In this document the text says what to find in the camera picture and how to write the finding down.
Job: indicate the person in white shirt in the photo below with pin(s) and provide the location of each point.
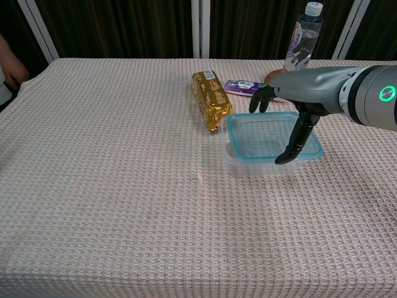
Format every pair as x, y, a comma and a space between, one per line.
10, 71

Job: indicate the brown woven round coaster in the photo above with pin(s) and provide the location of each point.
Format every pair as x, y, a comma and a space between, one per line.
274, 75

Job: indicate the clear plastic food container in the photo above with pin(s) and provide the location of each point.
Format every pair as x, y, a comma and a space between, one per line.
248, 169

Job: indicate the white frame post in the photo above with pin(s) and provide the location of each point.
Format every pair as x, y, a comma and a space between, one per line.
38, 31
200, 29
350, 31

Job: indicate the transparent blue container lid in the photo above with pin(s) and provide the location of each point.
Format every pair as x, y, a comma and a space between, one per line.
263, 136

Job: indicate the gold foil snack package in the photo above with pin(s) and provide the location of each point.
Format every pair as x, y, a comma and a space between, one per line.
212, 99

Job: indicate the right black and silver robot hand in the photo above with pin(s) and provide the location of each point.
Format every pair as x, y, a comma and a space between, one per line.
310, 87

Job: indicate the beige waffle tablecloth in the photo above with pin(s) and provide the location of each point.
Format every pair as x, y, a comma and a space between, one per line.
124, 186

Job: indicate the dark pleated curtain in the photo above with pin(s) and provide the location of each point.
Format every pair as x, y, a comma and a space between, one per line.
254, 28
124, 28

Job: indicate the clear plastic water bottle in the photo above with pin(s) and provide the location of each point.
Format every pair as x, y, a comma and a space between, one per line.
302, 40

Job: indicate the purple and white toothpaste tube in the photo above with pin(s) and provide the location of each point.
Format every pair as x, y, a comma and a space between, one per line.
240, 87

